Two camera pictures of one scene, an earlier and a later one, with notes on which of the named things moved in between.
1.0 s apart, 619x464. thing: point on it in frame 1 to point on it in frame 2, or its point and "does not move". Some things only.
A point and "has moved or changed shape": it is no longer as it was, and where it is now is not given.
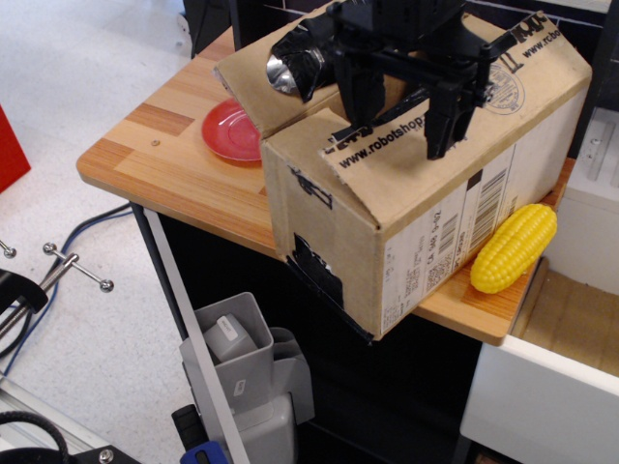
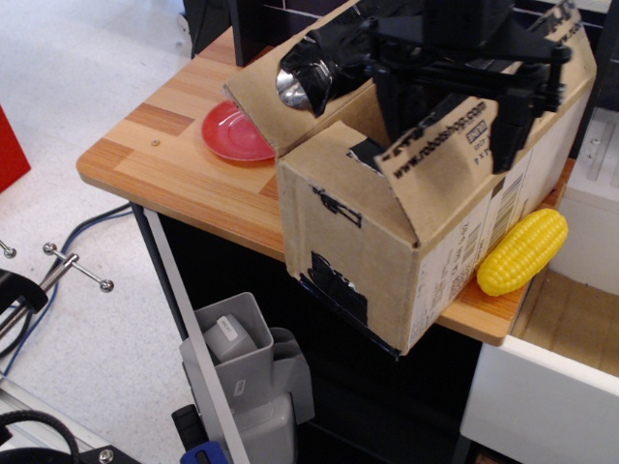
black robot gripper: [427, 41] to [481, 44]
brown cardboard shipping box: [387, 231] has moved or changed shape
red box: [14, 163] does not move
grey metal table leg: [191, 332] does not move
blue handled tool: [193, 434] does not move
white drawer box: [556, 383] does not move
